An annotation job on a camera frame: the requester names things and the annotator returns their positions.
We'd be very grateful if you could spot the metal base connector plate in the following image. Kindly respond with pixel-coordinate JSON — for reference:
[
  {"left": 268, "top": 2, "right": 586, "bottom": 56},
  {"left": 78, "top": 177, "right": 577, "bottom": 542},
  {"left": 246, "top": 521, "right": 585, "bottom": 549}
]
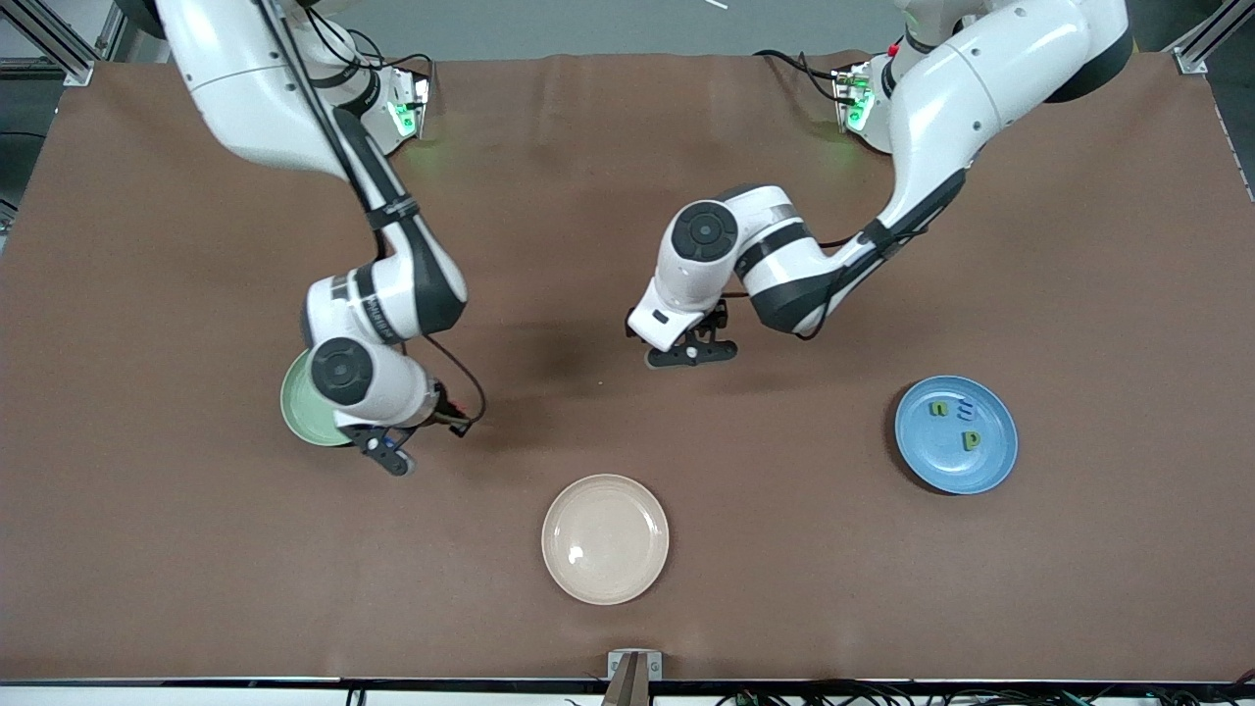
[{"left": 382, "top": 74, "right": 432, "bottom": 138}]

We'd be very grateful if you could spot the blue plate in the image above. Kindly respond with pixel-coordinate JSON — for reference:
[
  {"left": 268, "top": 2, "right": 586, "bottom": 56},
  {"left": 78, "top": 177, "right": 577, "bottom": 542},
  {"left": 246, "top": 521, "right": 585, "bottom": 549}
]
[{"left": 893, "top": 376, "right": 1019, "bottom": 495}]

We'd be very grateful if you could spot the light green plate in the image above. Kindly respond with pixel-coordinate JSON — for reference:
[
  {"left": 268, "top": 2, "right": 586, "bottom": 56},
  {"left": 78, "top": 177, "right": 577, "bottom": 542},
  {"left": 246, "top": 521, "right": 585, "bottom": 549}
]
[{"left": 279, "top": 348, "right": 341, "bottom": 448}]

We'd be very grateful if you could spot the black cable bundle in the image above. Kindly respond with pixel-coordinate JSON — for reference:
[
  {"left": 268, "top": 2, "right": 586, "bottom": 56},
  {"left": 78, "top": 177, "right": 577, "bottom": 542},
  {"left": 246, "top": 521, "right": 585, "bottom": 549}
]
[{"left": 716, "top": 677, "right": 1255, "bottom": 706}]

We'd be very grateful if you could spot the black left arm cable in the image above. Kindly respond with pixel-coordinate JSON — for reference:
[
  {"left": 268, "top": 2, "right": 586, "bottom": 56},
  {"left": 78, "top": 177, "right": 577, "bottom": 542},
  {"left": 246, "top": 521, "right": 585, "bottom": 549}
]
[{"left": 726, "top": 98, "right": 1001, "bottom": 339}]

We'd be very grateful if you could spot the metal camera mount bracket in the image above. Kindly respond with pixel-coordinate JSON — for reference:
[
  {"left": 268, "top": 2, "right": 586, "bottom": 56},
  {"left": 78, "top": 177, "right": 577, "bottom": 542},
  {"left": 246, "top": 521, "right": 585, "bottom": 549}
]
[{"left": 600, "top": 649, "right": 664, "bottom": 706}]

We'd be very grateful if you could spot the beige plate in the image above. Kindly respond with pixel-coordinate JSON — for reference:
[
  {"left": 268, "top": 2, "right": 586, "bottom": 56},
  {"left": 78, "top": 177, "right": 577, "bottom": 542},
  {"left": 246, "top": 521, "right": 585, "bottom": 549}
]
[{"left": 541, "top": 474, "right": 671, "bottom": 606}]

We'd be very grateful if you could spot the aluminium frame profile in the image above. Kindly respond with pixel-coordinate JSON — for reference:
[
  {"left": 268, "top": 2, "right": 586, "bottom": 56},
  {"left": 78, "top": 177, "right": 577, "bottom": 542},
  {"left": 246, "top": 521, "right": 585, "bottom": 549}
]
[
  {"left": 0, "top": 0, "right": 133, "bottom": 87},
  {"left": 1152, "top": 0, "right": 1255, "bottom": 75}
]

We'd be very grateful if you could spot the brown table cloth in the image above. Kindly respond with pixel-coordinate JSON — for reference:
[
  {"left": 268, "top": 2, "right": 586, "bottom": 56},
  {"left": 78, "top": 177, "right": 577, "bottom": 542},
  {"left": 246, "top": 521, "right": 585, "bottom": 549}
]
[{"left": 0, "top": 51, "right": 1255, "bottom": 682}]

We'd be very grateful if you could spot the black base power cable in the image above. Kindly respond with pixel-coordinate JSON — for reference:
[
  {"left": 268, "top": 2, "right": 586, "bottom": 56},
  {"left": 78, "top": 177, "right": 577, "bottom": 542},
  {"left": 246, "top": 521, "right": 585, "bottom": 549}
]
[
  {"left": 324, "top": 20, "right": 434, "bottom": 72},
  {"left": 753, "top": 47, "right": 846, "bottom": 107}
]

